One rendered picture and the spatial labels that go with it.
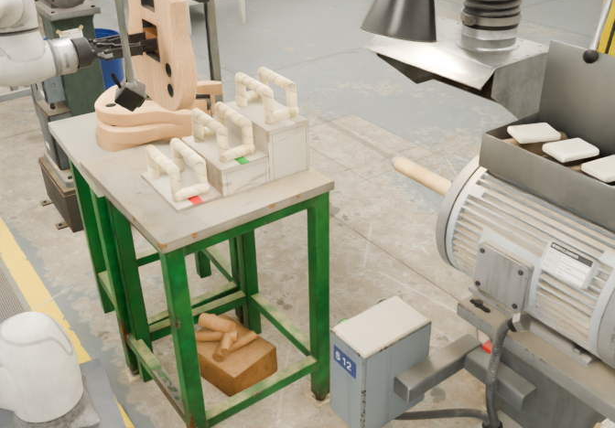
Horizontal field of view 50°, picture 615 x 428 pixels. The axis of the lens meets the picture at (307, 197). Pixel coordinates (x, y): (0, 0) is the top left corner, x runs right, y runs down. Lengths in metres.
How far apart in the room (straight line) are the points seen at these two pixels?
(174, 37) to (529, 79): 0.88
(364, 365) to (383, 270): 2.10
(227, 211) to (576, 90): 1.05
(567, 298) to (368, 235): 2.45
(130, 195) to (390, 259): 1.62
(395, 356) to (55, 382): 0.75
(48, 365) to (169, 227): 0.53
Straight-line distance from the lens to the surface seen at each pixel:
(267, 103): 1.97
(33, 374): 1.54
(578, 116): 1.21
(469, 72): 1.19
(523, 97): 1.27
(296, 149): 2.04
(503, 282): 1.13
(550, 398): 1.25
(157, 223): 1.88
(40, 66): 1.74
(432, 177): 1.36
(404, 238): 3.47
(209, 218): 1.88
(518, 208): 1.13
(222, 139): 1.93
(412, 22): 1.16
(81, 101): 3.64
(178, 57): 1.72
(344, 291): 3.09
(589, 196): 1.05
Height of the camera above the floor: 1.90
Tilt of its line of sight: 30 degrees down
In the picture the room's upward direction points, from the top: 1 degrees counter-clockwise
